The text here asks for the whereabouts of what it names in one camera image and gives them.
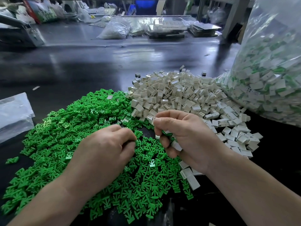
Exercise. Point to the person's left hand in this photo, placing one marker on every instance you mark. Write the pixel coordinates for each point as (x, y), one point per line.
(101, 155)

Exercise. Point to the person's left forearm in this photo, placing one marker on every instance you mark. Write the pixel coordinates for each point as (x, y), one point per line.
(40, 207)

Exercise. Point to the pile of white plastic caps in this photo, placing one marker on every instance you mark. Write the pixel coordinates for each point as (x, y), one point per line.
(197, 91)

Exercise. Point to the pile of green plastic clips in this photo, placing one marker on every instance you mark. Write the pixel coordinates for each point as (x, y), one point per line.
(56, 131)

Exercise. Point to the grey metal slanted post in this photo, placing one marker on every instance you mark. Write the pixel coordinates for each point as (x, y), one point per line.
(235, 16)

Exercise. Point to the small green plastic part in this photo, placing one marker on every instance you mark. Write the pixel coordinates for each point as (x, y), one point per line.
(12, 160)

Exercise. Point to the small white plastic part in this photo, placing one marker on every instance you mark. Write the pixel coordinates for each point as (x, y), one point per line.
(176, 146)

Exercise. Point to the person's right hand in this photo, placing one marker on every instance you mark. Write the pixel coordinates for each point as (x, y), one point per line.
(195, 136)

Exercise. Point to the dark flat tray stack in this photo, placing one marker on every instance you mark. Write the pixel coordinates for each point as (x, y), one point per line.
(204, 29)

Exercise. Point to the stack of clear flat bags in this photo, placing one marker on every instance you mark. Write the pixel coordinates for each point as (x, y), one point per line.
(15, 116)

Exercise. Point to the person's right forearm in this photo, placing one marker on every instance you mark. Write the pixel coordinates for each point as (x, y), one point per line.
(256, 193)

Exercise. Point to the blue crate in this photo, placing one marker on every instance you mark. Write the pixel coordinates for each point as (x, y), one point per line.
(145, 7)

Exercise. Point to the small clear bag of parts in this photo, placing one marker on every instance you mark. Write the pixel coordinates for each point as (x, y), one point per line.
(114, 30)

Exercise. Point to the grey heat sealer machine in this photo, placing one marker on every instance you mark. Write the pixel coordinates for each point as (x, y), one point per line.
(19, 30)

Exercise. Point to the clear plastic bag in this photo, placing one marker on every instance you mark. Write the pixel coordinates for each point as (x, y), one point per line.
(268, 75)

